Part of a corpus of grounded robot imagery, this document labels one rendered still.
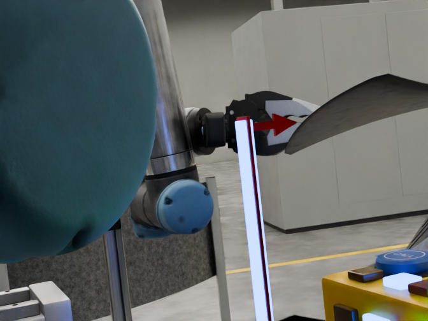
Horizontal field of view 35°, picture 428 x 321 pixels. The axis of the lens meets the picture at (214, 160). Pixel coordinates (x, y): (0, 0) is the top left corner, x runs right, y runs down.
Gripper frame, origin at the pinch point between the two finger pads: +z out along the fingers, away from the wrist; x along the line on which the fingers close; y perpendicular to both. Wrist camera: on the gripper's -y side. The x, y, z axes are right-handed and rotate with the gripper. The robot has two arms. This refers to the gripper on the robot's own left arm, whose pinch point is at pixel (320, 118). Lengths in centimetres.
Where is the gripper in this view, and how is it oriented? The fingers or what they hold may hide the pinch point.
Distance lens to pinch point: 92.9
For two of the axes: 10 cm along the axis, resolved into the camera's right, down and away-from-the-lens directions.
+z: 8.7, -0.7, -4.9
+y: 4.9, 0.1, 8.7
